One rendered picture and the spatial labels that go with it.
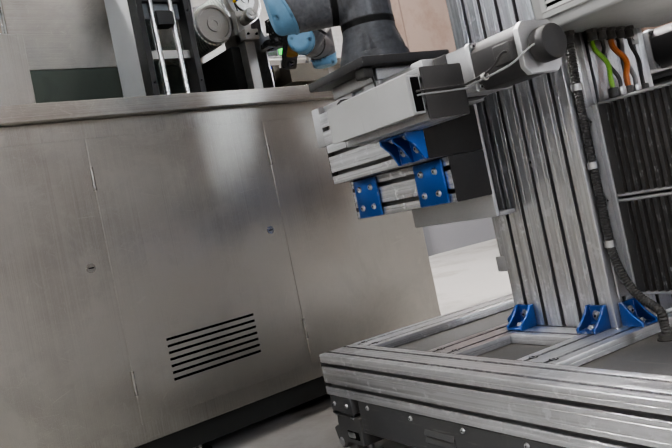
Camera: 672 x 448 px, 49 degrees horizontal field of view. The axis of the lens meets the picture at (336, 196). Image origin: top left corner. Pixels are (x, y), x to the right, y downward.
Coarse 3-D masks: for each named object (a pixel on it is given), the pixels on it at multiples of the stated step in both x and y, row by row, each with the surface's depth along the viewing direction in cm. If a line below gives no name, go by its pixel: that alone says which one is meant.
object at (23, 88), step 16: (0, 0) 198; (0, 16) 197; (0, 32) 196; (0, 48) 193; (16, 48) 196; (0, 64) 192; (16, 64) 195; (0, 80) 192; (16, 80) 194; (0, 96) 191; (16, 96) 194; (32, 96) 196
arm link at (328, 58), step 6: (330, 30) 215; (330, 36) 214; (330, 42) 212; (330, 48) 212; (324, 54) 211; (330, 54) 213; (312, 60) 214; (318, 60) 213; (324, 60) 212; (330, 60) 213; (336, 60) 215; (318, 66) 214; (324, 66) 216; (330, 66) 217
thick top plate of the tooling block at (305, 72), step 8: (304, 64) 241; (312, 64) 243; (280, 72) 241; (288, 72) 238; (296, 72) 239; (304, 72) 241; (312, 72) 243; (320, 72) 245; (328, 72) 247; (280, 80) 242; (288, 80) 238; (296, 80) 238; (304, 80) 240; (312, 80) 242
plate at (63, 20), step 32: (32, 0) 226; (64, 0) 233; (96, 0) 239; (192, 0) 261; (32, 32) 225; (64, 32) 231; (96, 32) 238; (32, 64) 224; (64, 64) 230; (96, 64) 236
